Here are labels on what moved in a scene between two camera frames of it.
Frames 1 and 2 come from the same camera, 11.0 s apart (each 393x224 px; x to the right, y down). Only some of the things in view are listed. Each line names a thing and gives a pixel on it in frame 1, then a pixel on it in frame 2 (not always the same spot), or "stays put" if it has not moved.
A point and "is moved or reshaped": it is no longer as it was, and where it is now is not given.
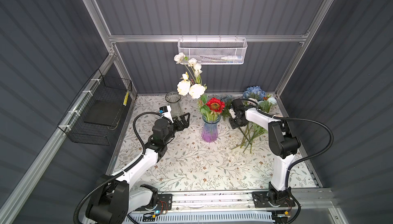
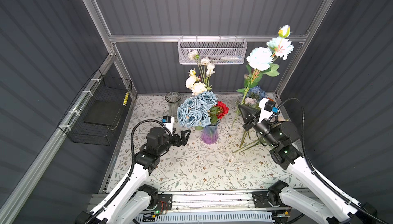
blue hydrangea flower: (255, 90) stays put
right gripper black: (233, 125) -> (249, 113)
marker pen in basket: (232, 59) stays put
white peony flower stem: (187, 88) is moved or reshaped
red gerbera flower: (216, 107) is moved or reshaped
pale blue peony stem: (264, 105) -> (261, 58)
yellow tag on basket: (126, 97) stays put
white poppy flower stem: (193, 67) -> (205, 68)
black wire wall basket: (97, 111) stays put
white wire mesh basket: (214, 51) stays put
